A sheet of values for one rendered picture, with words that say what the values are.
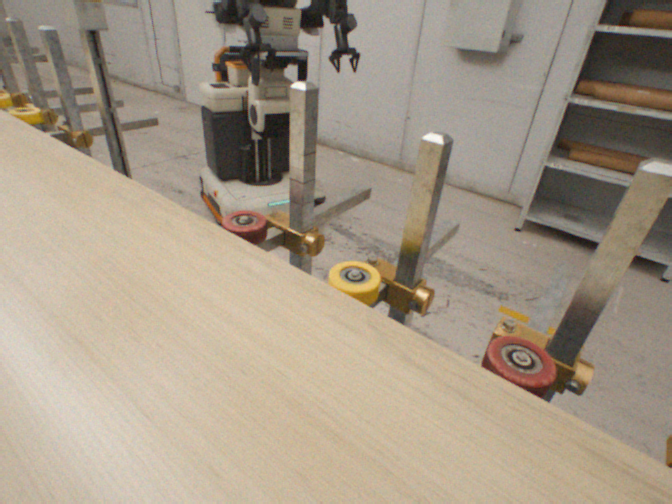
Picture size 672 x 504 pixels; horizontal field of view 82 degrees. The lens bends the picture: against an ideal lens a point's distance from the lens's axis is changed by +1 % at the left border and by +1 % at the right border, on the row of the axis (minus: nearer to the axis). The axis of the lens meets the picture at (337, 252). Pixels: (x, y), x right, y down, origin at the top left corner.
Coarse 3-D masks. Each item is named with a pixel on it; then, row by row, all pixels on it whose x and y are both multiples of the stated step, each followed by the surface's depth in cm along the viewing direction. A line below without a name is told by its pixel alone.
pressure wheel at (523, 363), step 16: (512, 336) 50; (496, 352) 48; (512, 352) 49; (528, 352) 49; (544, 352) 48; (496, 368) 46; (512, 368) 46; (528, 368) 47; (544, 368) 46; (528, 384) 44; (544, 384) 44
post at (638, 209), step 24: (648, 168) 40; (648, 192) 41; (624, 216) 43; (648, 216) 42; (600, 240) 48; (624, 240) 44; (600, 264) 47; (624, 264) 45; (600, 288) 48; (576, 312) 51; (600, 312) 49; (552, 336) 56; (576, 336) 52
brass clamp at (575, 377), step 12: (516, 324) 60; (492, 336) 59; (528, 336) 58; (540, 336) 58; (576, 360) 55; (564, 372) 54; (576, 372) 54; (588, 372) 53; (552, 384) 56; (564, 384) 55; (576, 384) 54; (588, 384) 53
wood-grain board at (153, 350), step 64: (0, 128) 106; (0, 192) 75; (64, 192) 77; (128, 192) 79; (0, 256) 58; (64, 256) 59; (128, 256) 60; (192, 256) 62; (256, 256) 63; (0, 320) 47; (64, 320) 48; (128, 320) 49; (192, 320) 50; (256, 320) 50; (320, 320) 51; (384, 320) 52; (0, 384) 40; (64, 384) 40; (128, 384) 41; (192, 384) 42; (256, 384) 42; (320, 384) 43; (384, 384) 43; (448, 384) 44; (512, 384) 45; (0, 448) 35; (64, 448) 35; (128, 448) 35; (192, 448) 36; (256, 448) 36; (320, 448) 37; (384, 448) 37; (448, 448) 38; (512, 448) 38; (576, 448) 39
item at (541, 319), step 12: (564, 264) 78; (576, 264) 79; (564, 276) 75; (552, 288) 71; (564, 288) 71; (540, 300) 68; (552, 300) 68; (540, 312) 65; (552, 312) 65; (528, 324) 62; (540, 324) 62
